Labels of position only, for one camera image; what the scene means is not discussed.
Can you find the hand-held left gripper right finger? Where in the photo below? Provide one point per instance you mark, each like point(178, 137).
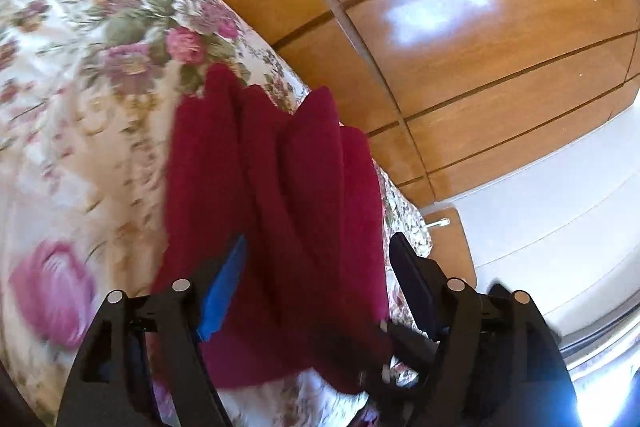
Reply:
point(411, 277)

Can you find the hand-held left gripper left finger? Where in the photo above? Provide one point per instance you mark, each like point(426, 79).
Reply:
point(220, 302)

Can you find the magenta long-sleeved sweater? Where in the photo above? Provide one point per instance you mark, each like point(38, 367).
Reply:
point(300, 207)

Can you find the brown wooden wardrobe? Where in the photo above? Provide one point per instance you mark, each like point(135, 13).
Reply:
point(450, 57)

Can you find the floral bedspread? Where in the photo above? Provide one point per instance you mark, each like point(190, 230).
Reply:
point(75, 132)

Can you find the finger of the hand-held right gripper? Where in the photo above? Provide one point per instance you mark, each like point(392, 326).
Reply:
point(407, 344)

